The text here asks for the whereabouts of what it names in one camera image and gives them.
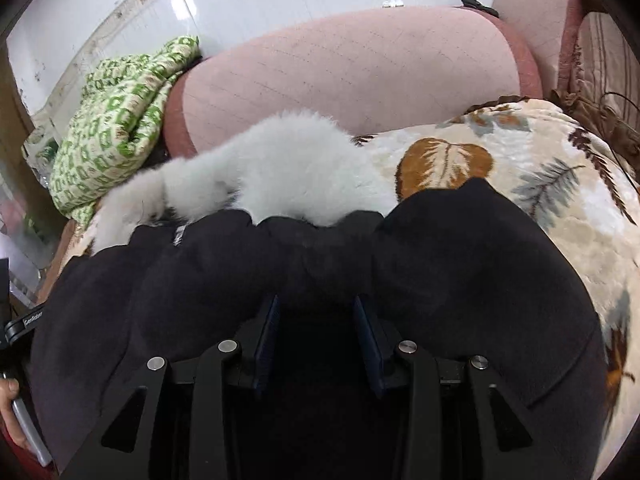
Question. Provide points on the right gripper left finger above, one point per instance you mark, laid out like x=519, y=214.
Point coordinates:
x=168, y=421

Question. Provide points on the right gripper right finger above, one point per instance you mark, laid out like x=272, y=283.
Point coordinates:
x=449, y=419

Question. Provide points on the dark navy hooded coat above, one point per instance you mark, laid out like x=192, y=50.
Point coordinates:
x=320, y=279

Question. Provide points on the person's left hand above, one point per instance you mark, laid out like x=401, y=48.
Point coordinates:
x=9, y=391

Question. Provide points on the green checkered folded quilt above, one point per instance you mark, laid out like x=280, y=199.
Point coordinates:
x=116, y=126

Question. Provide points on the leaf pattern fleece blanket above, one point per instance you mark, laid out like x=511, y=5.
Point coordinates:
x=550, y=169

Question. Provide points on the pink bed headboard cushion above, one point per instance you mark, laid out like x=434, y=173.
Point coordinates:
x=377, y=70

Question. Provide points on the striped beige side cushion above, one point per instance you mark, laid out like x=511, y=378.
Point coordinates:
x=602, y=93

